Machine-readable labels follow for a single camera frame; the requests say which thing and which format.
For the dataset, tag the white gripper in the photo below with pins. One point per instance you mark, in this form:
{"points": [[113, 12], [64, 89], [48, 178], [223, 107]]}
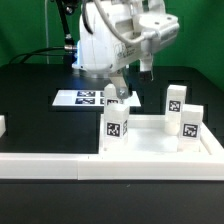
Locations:
{"points": [[117, 33]]}

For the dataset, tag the white square table top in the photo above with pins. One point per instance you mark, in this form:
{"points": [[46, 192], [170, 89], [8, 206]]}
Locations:
{"points": [[146, 135]]}

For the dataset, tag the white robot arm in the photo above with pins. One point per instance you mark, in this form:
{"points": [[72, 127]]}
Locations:
{"points": [[116, 33]]}

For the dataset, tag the white marker sheet with tags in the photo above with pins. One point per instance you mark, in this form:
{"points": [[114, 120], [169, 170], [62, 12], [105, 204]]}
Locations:
{"points": [[90, 98]]}

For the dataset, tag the white U-shaped fence frame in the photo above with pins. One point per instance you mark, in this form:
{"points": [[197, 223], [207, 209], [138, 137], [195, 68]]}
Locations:
{"points": [[102, 166]]}

